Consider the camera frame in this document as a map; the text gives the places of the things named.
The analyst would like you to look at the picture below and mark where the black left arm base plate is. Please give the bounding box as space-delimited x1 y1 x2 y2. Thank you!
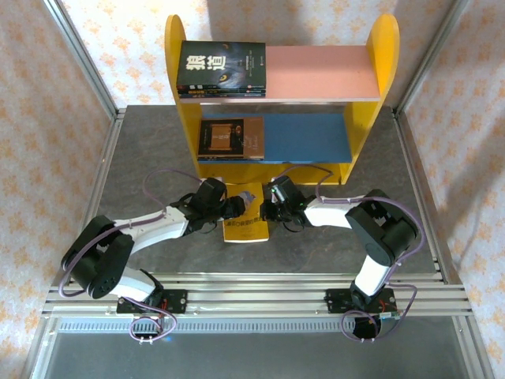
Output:
117 288 189 316

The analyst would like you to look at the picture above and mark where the dark blue book seated man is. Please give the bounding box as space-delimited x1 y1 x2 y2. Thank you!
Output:
197 157 264 163

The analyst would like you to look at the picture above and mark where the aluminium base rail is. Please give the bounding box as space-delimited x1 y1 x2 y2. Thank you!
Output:
41 271 473 319

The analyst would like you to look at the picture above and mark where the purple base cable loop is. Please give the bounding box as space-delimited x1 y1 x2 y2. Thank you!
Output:
340 282 417 343
129 310 179 343

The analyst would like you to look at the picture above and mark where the grey slotted cable duct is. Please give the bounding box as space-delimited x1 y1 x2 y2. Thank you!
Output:
57 317 358 335

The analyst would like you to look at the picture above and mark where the brown book with scroll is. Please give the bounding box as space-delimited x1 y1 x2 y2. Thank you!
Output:
196 116 265 159

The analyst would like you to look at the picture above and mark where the black book old man face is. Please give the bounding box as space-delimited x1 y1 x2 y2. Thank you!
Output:
178 93 266 99

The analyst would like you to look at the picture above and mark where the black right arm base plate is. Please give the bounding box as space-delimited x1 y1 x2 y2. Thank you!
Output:
325 287 396 316

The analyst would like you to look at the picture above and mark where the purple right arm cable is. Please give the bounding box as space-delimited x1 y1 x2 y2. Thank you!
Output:
275 165 425 285

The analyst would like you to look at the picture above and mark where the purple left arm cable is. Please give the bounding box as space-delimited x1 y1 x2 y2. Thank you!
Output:
58 168 206 299

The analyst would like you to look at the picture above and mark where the yellow book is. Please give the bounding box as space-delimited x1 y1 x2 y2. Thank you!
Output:
223 181 271 244

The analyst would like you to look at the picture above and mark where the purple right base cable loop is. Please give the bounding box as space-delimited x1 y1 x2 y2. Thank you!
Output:
340 282 417 343

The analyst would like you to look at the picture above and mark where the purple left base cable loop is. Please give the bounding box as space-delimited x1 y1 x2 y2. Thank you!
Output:
129 310 179 343

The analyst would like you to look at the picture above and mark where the yellow pink blue wooden bookshelf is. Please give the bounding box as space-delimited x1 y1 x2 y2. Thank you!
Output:
164 13 401 186

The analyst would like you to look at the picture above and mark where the aluminium side rail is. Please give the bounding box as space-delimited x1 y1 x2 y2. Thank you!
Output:
392 106 451 284
50 106 128 287

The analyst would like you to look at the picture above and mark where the aluminium frame post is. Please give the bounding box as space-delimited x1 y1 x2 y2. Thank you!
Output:
394 0 471 118
42 0 120 119

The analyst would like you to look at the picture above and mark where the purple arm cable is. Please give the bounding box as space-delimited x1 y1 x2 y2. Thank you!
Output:
275 165 425 285
58 168 206 299

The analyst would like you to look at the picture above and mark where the black book with wolf eyes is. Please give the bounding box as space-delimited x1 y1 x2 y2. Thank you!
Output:
175 40 267 91

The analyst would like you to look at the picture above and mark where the black book with antlers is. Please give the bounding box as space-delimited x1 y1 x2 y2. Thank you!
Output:
177 88 267 96

